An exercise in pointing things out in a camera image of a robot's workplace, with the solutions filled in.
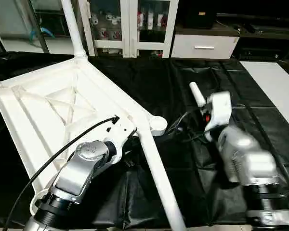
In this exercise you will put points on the white plastic table top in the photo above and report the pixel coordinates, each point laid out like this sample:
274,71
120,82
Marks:
53,101

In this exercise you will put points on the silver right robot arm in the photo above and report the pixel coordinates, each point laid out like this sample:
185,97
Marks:
248,163

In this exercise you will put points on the black work mat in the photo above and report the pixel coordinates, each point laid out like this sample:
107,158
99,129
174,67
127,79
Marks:
183,77

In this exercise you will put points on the white drawer unit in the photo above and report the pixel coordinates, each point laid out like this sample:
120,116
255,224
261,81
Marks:
204,46

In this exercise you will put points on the white flat panel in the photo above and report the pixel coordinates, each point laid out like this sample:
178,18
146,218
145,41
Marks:
274,86

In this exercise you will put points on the black box with yellow label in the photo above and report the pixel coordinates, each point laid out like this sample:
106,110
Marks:
200,14

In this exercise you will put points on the white glass-door cabinet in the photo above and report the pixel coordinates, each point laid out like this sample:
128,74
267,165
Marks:
130,24

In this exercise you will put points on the blue metal stand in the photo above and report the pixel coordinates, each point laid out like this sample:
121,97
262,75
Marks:
41,33

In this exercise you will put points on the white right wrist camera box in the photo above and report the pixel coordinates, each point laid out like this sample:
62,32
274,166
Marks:
219,110

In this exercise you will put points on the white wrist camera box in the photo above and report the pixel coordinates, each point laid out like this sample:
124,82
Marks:
120,132
219,110

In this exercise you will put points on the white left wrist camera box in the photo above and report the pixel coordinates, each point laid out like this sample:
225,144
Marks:
120,132

